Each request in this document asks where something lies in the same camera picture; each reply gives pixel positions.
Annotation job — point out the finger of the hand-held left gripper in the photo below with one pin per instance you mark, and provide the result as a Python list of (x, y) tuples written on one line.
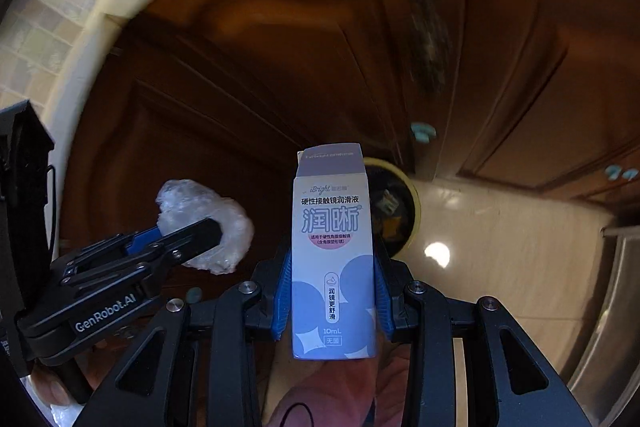
[(195, 237), (145, 239)]

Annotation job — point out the round dark trash bin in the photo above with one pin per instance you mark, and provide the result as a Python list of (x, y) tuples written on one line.
[(407, 227)]

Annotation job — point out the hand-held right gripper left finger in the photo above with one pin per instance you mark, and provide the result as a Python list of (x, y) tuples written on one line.
[(281, 302)]

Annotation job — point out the white plastic wad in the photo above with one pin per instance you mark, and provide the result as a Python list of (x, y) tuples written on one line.
[(225, 227)]

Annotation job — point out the small white and blue carton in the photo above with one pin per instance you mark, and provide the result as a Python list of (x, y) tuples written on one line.
[(332, 217)]

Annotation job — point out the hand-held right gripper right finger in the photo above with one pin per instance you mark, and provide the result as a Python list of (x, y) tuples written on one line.
[(385, 302)]

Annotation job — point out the wooden cabinet door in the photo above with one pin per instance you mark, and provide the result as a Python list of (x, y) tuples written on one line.
[(300, 32), (175, 147), (540, 82)]

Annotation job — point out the pink trousers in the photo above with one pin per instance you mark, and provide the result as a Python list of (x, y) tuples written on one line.
[(330, 392)]

